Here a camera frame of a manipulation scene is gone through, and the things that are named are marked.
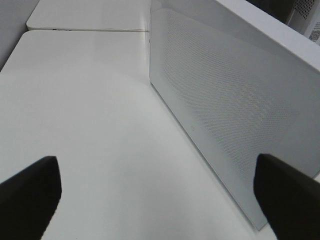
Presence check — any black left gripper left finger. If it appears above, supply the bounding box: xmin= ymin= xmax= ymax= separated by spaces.
xmin=0 ymin=156 xmax=62 ymax=240

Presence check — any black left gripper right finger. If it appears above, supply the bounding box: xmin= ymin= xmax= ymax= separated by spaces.
xmin=253 ymin=153 xmax=320 ymax=240

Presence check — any white microwave door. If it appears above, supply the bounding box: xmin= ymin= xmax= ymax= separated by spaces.
xmin=149 ymin=0 xmax=320 ymax=230

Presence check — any white microwave oven body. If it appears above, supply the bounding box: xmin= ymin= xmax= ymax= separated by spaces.
xmin=246 ymin=0 xmax=320 ymax=48

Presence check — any white warning label sticker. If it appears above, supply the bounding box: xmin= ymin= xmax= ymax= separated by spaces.
xmin=308 ymin=21 xmax=320 ymax=45

